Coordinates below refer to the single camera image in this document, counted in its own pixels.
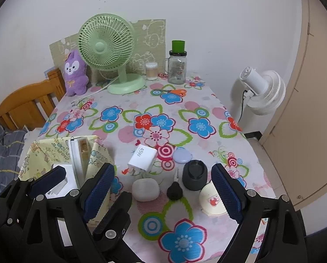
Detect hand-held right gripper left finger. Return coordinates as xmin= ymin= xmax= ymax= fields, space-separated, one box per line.
xmin=24 ymin=163 xmax=115 ymax=263

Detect orange scissors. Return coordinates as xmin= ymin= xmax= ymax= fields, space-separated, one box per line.
xmin=158 ymin=88 xmax=187 ymax=97

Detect white floor fan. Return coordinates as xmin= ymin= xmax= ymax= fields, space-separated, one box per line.
xmin=233 ymin=66 xmax=286 ymax=132

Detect purple plush toy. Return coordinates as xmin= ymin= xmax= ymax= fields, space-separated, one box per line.
xmin=63 ymin=50 xmax=90 ymax=97

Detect grey plaid blanket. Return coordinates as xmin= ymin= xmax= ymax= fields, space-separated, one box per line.
xmin=0 ymin=123 xmax=27 ymax=195

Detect beige door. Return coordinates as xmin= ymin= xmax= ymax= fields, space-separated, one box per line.
xmin=259 ymin=0 xmax=327 ymax=207

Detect dark grey round holder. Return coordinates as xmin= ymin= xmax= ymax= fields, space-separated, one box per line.
xmin=182 ymin=159 xmax=208 ymax=192

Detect yellow printed storage box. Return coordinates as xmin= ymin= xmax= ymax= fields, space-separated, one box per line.
xmin=19 ymin=135 xmax=113 ymax=225

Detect beige printed backing panel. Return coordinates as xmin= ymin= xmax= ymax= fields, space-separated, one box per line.
xmin=49 ymin=19 xmax=166 ymax=88

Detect small black pear-shaped fob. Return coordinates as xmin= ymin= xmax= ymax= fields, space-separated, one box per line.
xmin=167 ymin=168 xmax=184 ymax=200

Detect plain white box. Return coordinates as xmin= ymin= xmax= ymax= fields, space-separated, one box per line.
xmin=46 ymin=164 xmax=79 ymax=199

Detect white power strip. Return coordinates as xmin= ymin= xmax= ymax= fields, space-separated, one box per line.
xmin=69 ymin=136 xmax=92 ymax=185

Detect green plastic cup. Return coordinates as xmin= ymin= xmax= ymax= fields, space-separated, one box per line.
xmin=172 ymin=40 xmax=186 ymax=54

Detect white rounded case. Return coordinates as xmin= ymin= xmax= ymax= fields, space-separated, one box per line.
xmin=132 ymin=179 xmax=160 ymax=202

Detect glass mug jar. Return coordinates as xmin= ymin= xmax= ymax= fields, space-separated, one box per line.
xmin=163 ymin=51 xmax=188 ymax=85

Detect white 45W charger box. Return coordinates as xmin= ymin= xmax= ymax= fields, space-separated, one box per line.
xmin=127 ymin=144 xmax=153 ymax=172

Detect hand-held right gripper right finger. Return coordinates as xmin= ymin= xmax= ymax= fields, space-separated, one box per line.
xmin=211 ymin=163 xmax=309 ymax=263

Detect lilac round case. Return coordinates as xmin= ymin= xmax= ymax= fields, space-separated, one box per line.
xmin=172 ymin=146 xmax=193 ymax=164

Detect cotton swab jar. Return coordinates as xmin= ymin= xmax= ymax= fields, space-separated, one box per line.
xmin=145 ymin=62 xmax=159 ymax=81

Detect green desk fan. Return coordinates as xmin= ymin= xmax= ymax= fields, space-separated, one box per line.
xmin=78 ymin=15 xmax=147 ymax=95

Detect white fan power cable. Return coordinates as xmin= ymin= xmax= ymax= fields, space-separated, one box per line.
xmin=90 ymin=77 xmax=120 ymax=97

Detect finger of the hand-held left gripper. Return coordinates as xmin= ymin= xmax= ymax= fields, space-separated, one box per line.
xmin=92 ymin=191 xmax=133 ymax=244
xmin=0 ymin=167 xmax=66 ymax=225

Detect black fan cable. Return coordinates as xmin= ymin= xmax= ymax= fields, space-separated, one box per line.
xmin=241 ymin=88 xmax=249 ymax=121

